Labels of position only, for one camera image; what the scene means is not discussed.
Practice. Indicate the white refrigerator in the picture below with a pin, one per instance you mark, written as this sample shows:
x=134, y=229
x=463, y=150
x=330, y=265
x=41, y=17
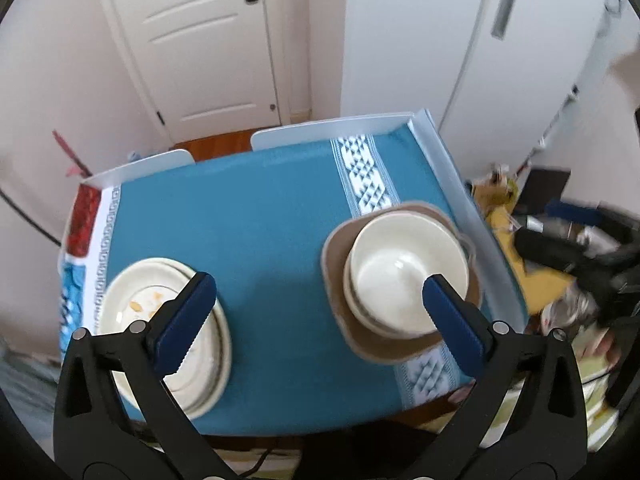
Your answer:
x=415, y=35

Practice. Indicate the red blue printed table cover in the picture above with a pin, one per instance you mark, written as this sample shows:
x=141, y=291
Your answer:
x=82, y=215

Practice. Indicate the cream rimmed plate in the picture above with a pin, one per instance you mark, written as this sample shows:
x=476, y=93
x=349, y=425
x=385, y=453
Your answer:
x=228, y=360

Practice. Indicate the brown square plate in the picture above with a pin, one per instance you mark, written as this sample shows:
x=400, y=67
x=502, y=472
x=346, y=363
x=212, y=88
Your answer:
x=335, y=260

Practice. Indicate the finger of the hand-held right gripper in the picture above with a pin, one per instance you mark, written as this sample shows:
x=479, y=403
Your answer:
x=550, y=250
x=575, y=211

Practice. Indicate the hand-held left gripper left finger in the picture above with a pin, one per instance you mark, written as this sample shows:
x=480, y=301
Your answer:
x=186, y=320

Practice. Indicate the blue patterned tablecloth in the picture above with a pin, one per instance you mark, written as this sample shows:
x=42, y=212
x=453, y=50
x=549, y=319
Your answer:
x=250, y=220

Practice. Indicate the yellow bag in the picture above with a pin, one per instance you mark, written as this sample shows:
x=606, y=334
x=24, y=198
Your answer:
x=497, y=201

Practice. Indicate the white chair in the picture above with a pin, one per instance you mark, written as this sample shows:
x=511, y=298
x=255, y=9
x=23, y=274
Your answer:
x=325, y=131
x=145, y=166

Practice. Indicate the cream plate with food stains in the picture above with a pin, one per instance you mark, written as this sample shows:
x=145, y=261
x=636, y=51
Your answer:
x=140, y=290

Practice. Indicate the dark box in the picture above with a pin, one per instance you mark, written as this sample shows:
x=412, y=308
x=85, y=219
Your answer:
x=542, y=191

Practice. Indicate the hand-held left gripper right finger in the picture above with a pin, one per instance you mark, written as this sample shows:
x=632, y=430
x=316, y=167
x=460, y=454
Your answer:
x=450, y=327

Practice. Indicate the cream bowl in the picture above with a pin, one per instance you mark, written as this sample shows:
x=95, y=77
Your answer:
x=348, y=296
x=400, y=260

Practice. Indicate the red stick tool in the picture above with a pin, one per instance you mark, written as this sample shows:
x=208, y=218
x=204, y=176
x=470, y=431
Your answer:
x=70, y=155

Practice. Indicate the white panel door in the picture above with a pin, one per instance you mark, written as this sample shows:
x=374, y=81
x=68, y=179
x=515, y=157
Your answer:
x=200, y=50

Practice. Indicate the large white plate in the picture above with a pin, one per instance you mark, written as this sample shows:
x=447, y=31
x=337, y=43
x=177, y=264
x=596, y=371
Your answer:
x=218, y=360

